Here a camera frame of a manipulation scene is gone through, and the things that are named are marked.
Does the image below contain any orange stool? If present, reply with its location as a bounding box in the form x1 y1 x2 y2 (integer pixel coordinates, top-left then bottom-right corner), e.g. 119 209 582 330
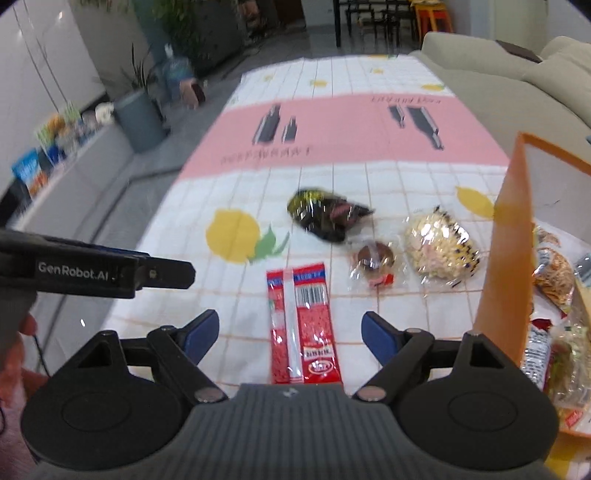
411 0 454 42

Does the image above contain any dark dining table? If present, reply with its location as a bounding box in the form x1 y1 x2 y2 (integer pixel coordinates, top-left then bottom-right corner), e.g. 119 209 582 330
332 0 420 48

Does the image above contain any pink white picnic mat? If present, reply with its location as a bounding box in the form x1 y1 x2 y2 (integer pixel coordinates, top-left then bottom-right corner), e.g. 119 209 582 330
98 52 591 480

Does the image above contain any sliced bread loaf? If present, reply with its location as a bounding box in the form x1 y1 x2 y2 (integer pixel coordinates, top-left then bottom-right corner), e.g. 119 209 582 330
547 295 590 410

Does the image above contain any grey round planter pot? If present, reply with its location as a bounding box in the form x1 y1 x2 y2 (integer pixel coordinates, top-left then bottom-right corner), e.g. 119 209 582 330
113 89 167 153

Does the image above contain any pink small heater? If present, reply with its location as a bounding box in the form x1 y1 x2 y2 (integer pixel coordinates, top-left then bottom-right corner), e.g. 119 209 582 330
179 78 206 109

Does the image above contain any black and yellow snack bag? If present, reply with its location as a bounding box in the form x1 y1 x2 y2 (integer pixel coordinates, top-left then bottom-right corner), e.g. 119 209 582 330
287 188 374 244

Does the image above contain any popcorn snack bag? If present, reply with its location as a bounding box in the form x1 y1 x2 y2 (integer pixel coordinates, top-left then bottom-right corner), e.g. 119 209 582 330
403 205 481 286

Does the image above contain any chocolate bun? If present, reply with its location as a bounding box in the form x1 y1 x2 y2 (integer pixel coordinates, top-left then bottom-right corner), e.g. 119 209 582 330
349 237 402 289

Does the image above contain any peanut snack bag red trim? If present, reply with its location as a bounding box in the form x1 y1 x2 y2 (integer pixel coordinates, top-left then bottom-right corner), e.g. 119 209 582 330
533 225 575 315

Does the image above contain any blue snack bag on shelf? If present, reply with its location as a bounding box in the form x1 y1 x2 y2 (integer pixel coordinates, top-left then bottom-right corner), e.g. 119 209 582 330
11 149 49 198

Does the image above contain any person's left hand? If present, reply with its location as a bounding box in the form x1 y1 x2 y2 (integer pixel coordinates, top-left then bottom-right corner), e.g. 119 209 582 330
0 314 48 407

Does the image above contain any orange cardboard box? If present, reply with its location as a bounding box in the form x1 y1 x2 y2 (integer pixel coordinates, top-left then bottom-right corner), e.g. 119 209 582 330
469 131 591 480

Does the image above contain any beige sofa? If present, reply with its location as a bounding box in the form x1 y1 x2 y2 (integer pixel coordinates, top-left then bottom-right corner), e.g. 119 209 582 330
412 32 590 162

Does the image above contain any red snack packet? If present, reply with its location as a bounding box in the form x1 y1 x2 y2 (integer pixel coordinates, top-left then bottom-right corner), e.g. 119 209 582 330
266 263 342 384

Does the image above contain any blue water jug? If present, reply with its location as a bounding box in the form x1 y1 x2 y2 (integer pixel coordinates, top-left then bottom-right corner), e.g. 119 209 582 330
161 43 197 103

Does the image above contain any white low tv cabinet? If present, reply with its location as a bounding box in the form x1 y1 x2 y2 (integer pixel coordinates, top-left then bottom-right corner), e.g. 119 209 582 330
0 121 137 296

